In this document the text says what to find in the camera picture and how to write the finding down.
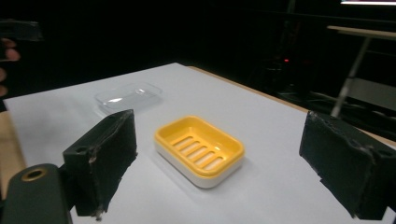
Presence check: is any clear plastic soap dish lid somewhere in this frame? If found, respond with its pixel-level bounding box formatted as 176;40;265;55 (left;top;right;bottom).
93;81;163;115

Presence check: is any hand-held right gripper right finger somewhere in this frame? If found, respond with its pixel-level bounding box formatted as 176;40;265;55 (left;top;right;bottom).
299;110;396;221

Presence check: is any dark device with red light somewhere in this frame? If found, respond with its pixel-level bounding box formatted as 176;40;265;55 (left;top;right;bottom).
264;54;309;82

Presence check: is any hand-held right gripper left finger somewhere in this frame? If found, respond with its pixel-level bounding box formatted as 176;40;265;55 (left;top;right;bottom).
63;108;138;219

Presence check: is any light side table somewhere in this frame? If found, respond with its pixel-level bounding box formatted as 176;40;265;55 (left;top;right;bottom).
326;25;396;119

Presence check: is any yellow and white soap dish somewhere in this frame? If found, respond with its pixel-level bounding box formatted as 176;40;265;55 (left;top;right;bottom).
153;115;246;189

